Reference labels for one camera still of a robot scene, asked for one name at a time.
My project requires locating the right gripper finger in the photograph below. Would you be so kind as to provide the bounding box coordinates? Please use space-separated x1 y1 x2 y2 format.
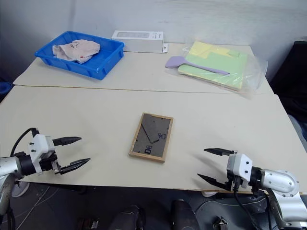
197 173 231 192
203 148 238 157

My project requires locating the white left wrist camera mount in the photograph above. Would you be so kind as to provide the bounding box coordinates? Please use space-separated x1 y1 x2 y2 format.
27 134 56 176

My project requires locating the purple silicone spatula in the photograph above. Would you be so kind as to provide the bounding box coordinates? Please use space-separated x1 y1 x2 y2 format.
165 56 231 75

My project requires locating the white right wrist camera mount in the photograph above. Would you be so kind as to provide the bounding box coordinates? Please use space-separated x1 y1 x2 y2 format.
226 153 253 189

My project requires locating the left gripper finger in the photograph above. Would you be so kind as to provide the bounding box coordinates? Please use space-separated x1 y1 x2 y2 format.
52 136 83 147
59 157 92 175

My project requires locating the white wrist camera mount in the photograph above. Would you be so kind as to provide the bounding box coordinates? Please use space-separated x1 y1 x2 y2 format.
27 134 56 176
226 153 253 189

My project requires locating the white cardboard box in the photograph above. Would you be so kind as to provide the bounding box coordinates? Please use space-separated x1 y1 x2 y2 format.
111 30 165 54

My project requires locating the blue round object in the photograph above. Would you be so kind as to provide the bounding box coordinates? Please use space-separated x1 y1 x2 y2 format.
0 81 13 97

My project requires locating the blue plastic bin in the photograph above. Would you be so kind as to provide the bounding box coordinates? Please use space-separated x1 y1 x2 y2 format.
34 30 125 80

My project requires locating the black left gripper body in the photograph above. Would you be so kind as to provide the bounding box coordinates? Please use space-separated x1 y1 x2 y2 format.
39 151 61 175

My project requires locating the large dark rounded base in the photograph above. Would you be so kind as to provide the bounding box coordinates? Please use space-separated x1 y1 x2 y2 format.
195 191 273 230

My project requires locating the clear plastic bag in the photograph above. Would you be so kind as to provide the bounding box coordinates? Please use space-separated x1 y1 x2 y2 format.
181 40 268 99

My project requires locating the black chair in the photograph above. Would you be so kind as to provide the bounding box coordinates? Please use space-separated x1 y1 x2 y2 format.
270 40 307 116

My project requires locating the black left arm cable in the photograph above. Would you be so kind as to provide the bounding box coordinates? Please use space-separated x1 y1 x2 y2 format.
10 127 39 158

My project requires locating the white round floor base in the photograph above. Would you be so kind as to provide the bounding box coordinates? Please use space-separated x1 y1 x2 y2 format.
11 181 30 198

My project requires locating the wooden picture frame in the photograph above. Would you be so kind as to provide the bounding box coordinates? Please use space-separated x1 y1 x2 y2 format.
128 112 174 164

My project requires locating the green and yellow paper stack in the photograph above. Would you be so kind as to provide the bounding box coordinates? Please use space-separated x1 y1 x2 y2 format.
177 40 248 92

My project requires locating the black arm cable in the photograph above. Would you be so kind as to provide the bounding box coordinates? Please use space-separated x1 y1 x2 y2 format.
233 183 273 230
10 127 39 158

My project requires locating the blue grey fabric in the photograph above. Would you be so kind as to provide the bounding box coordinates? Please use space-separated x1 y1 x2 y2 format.
287 114 307 154

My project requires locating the crumpled beige cloth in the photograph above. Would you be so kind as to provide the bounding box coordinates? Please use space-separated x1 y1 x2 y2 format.
52 39 100 65

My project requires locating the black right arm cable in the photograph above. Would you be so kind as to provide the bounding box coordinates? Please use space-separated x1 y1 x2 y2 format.
233 183 273 230

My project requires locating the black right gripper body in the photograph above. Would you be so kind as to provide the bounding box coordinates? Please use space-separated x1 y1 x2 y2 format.
224 174 245 193

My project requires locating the dark rounded shape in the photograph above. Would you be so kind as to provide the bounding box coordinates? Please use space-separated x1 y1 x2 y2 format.
112 204 146 230
171 199 197 230

